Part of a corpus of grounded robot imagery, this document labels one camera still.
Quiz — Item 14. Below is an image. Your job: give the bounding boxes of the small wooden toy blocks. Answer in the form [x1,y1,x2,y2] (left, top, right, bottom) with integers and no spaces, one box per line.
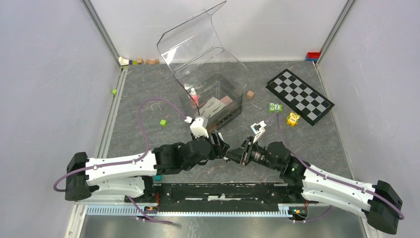
[118,57,159,66]

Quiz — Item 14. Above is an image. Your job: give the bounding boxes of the wooden cube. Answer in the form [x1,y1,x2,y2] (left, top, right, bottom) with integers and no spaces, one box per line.
[246,91,255,100]

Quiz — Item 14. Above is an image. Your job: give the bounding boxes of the aluminium frame rail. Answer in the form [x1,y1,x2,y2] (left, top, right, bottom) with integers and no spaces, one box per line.
[81,0,121,67]

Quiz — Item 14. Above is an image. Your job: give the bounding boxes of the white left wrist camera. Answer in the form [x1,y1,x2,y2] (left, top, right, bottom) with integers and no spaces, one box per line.
[184,116,209,138]

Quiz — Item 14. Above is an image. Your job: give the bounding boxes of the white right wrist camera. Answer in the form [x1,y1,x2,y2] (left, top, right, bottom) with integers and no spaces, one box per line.
[250,120,266,144]

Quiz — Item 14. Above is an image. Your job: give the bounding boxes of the pink compact case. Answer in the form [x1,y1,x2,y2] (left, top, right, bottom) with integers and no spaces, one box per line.
[220,96,233,106]

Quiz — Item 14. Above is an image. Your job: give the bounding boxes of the black white checkerboard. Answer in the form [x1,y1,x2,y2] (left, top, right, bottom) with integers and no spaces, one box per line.
[266,69,335,126]

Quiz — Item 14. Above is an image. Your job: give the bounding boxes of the clear acrylic drawer organizer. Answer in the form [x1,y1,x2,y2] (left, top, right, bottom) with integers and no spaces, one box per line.
[157,1,248,131]

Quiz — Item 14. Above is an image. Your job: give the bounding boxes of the pink spray bottle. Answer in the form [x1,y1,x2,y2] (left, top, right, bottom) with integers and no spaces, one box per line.
[190,87,199,108]

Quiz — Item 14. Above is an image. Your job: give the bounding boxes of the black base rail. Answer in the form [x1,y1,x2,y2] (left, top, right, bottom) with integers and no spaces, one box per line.
[133,182,306,212]

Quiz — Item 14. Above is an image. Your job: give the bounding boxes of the red blue blocks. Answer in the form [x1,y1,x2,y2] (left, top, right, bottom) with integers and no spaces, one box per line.
[305,52,320,61]

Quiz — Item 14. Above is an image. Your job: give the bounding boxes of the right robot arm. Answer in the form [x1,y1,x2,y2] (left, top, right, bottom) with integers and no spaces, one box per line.
[225,140,403,235]

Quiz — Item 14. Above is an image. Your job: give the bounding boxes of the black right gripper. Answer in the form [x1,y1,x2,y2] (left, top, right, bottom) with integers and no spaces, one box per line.
[225,136,280,172]

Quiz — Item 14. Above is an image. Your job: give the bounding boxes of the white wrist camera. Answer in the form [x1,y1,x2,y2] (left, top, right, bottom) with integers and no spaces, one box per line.
[250,120,266,144]
[184,116,209,138]

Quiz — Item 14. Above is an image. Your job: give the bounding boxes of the green owl card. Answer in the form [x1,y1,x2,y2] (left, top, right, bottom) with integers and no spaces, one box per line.
[268,103,283,113]

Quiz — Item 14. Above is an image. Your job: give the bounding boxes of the yellow owl card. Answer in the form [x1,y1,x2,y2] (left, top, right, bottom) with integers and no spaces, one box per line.
[286,112,301,127]

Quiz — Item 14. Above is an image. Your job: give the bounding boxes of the eyebrow stencil card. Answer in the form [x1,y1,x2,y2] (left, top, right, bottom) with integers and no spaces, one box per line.
[200,97,225,119]

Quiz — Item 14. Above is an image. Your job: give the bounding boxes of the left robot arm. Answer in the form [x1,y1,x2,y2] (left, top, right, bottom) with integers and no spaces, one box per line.
[64,132,230,202]

